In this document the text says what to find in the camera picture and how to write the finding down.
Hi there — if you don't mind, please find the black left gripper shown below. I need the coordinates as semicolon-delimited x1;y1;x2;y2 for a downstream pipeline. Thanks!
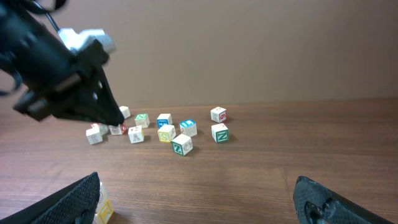
12;40;124;126

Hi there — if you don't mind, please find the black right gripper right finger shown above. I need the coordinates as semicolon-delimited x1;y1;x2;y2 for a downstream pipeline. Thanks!
293;175;393;224

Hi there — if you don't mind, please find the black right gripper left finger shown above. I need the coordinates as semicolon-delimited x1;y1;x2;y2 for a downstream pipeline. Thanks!
1;172;100;224

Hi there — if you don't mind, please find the white mushroom picture block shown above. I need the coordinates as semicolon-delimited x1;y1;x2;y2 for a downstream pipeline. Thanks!
93;182;114;224

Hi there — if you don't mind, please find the green N block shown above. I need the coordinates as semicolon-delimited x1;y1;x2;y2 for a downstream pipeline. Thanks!
134;113;150;128

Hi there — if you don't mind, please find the yellow-sided S block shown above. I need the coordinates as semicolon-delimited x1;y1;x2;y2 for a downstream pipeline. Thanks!
157;124;177;142

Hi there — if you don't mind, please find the blue L block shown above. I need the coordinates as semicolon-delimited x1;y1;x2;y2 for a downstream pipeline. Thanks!
180;119;197;137

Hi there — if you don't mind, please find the green Z block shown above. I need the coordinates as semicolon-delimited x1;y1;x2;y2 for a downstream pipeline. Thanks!
172;134;193;156
211;123;229;143

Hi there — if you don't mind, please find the white plain block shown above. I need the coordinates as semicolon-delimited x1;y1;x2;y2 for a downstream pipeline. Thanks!
91;123;109;135

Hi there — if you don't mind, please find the red-sided block top left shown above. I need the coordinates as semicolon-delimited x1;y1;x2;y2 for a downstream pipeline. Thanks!
119;106;131;119

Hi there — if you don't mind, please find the white blue-sided block left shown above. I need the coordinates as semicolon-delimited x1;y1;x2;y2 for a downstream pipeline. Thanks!
86;128;103;145

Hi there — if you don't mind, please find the red I block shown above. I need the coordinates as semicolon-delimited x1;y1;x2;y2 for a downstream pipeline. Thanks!
109;123;127;135

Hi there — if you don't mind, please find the white block far right top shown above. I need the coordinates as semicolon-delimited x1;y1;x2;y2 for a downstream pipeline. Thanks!
210;106;227;123

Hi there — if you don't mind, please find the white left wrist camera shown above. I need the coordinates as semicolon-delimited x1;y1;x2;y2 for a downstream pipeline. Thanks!
58;28;116;54

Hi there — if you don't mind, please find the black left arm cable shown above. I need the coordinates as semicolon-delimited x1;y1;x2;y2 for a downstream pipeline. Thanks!
30;0;62;34

